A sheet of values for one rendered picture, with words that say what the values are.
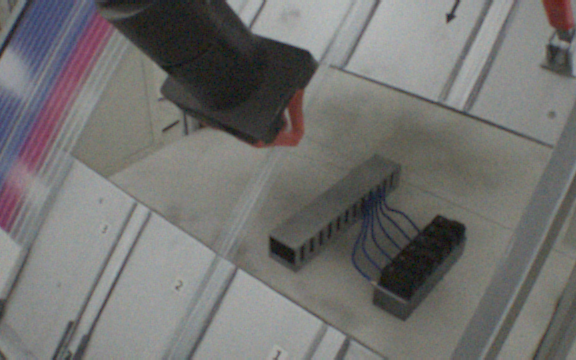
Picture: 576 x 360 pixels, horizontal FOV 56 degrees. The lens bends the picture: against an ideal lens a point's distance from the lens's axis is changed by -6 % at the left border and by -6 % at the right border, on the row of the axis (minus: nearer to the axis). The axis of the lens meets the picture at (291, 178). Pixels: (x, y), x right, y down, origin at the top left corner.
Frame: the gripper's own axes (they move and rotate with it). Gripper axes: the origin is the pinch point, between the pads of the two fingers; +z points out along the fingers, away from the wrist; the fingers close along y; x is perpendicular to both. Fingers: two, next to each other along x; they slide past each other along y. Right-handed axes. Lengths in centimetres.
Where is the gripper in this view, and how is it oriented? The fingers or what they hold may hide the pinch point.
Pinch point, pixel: (287, 131)
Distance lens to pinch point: 45.7
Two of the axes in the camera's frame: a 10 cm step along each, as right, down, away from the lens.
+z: 4.1, 3.6, 8.4
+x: -5.0, 8.6, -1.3
